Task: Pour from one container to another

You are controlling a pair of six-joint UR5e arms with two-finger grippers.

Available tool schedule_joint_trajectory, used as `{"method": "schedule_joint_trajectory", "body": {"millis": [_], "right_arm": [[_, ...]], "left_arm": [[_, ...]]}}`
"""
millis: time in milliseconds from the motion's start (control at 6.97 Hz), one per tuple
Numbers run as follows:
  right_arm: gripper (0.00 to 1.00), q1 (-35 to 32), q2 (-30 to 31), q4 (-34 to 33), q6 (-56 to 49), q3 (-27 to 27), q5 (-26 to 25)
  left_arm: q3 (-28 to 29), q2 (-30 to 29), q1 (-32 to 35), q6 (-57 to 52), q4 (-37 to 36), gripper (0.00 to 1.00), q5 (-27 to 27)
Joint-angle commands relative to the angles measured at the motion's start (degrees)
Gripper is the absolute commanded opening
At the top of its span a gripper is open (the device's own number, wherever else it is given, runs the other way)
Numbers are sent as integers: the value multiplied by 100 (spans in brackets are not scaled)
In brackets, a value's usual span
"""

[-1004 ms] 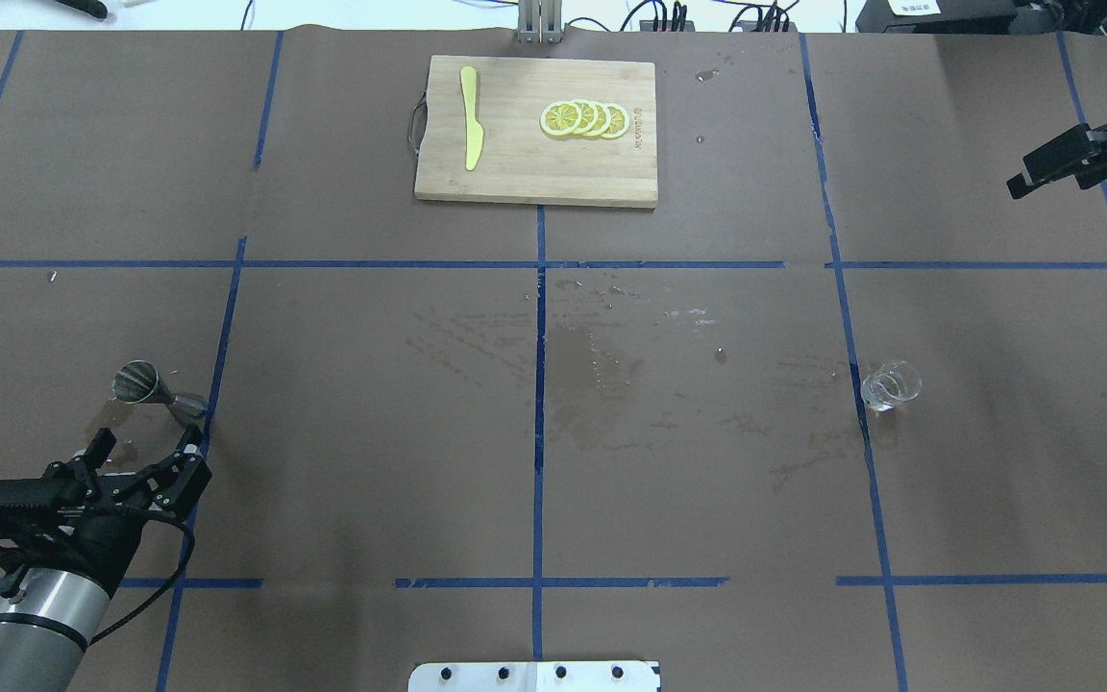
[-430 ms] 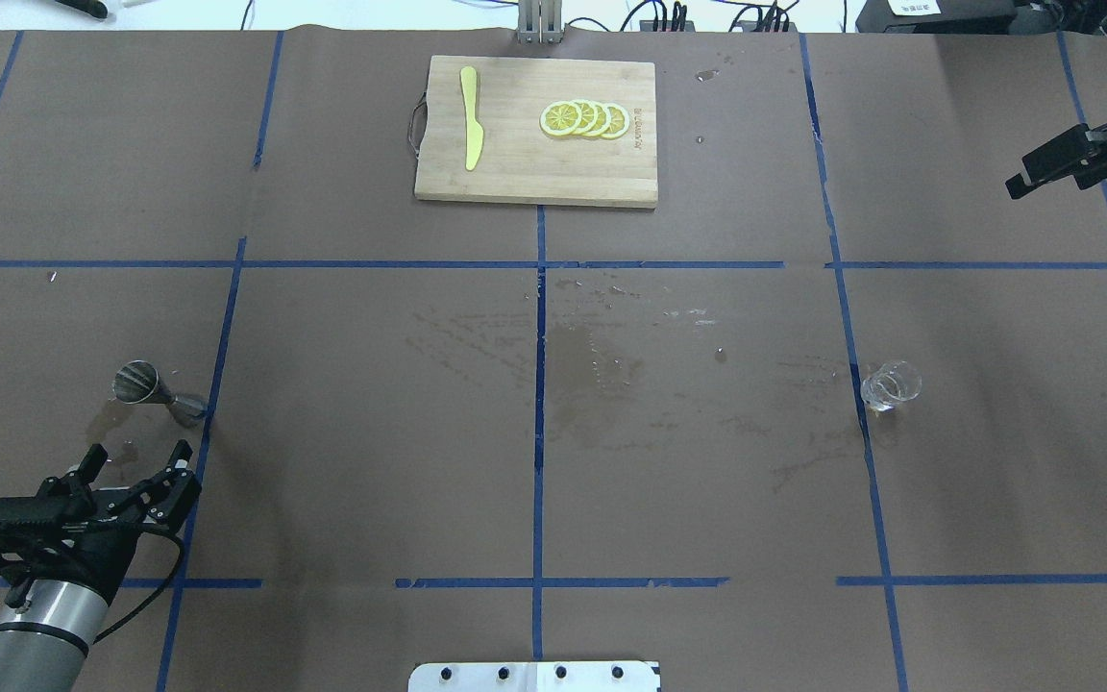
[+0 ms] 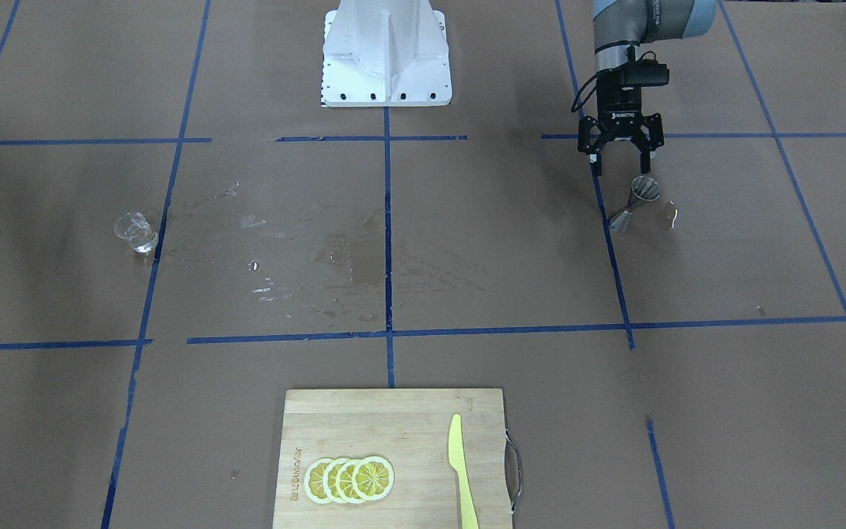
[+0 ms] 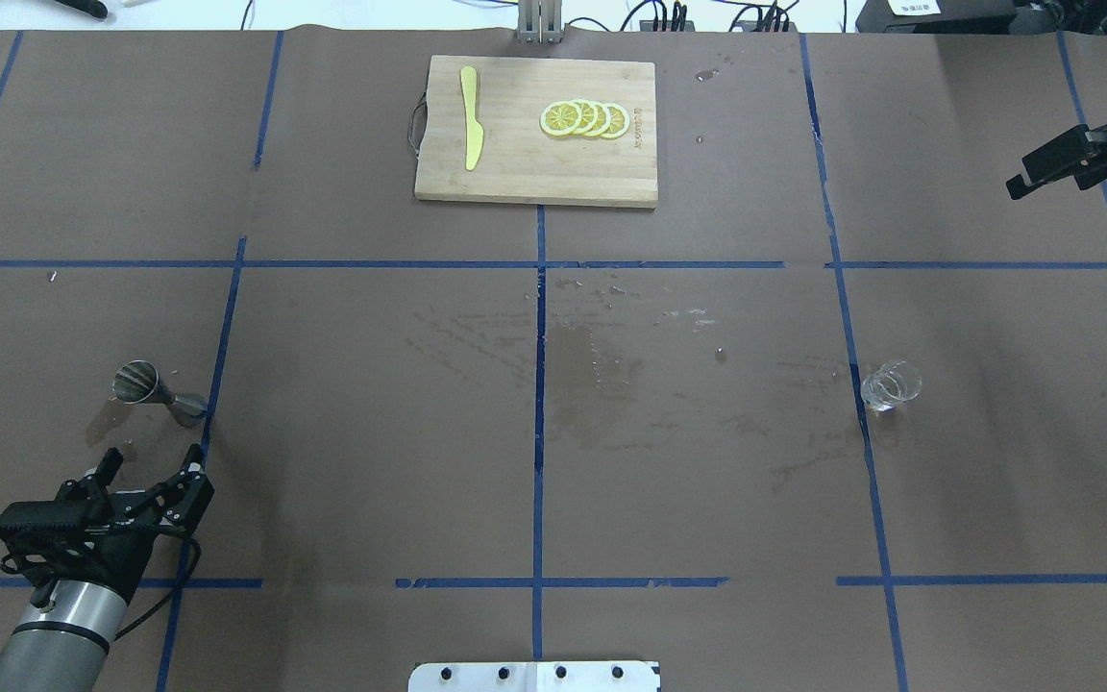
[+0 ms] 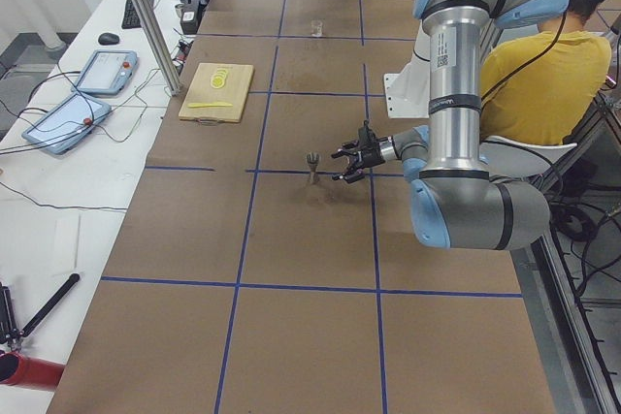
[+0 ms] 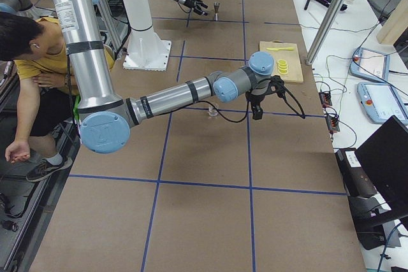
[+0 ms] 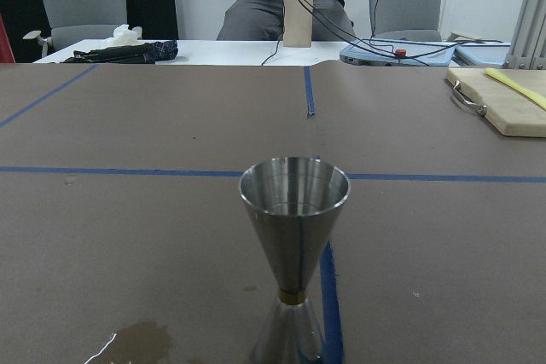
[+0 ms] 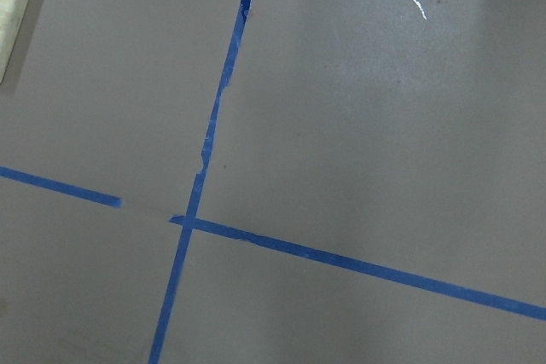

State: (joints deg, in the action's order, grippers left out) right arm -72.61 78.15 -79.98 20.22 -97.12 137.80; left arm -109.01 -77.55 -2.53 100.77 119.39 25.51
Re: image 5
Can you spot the grey office chair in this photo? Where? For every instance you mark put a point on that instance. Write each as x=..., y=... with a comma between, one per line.
x=519, y=160

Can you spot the black small computer box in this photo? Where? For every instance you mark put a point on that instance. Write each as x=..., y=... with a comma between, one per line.
x=191, y=14

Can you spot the red cylinder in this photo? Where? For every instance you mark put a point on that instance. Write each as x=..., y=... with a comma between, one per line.
x=30, y=373

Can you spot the person in yellow shirt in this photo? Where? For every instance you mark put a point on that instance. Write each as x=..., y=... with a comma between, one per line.
x=537, y=88

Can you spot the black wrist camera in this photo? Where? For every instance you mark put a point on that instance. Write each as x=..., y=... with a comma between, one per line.
x=366, y=135

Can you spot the black computer mouse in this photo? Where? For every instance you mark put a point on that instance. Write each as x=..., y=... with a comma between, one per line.
x=108, y=39

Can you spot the teach pendant far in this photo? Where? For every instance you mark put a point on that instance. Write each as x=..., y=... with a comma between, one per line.
x=107, y=72

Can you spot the clear shot glass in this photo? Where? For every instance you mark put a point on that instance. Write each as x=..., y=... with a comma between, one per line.
x=316, y=28

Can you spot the yellow plastic knife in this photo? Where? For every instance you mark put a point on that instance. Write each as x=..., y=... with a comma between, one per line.
x=215, y=104

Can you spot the teach pendant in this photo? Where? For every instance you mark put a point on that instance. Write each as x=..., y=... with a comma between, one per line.
x=67, y=124
x=107, y=72

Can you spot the bamboo cutting board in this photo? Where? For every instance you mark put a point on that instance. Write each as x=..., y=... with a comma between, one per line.
x=234, y=91

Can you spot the aluminium frame post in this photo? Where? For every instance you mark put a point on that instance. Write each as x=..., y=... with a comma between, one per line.
x=157, y=44

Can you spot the steel double jigger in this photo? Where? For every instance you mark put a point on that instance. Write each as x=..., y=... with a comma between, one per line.
x=313, y=159

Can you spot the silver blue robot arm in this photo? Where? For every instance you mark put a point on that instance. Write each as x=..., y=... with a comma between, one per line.
x=454, y=203

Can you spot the teach pendant near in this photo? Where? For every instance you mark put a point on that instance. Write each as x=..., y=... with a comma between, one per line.
x=67, y=124

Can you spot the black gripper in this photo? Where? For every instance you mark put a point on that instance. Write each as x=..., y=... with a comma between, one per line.
x=372, y=156

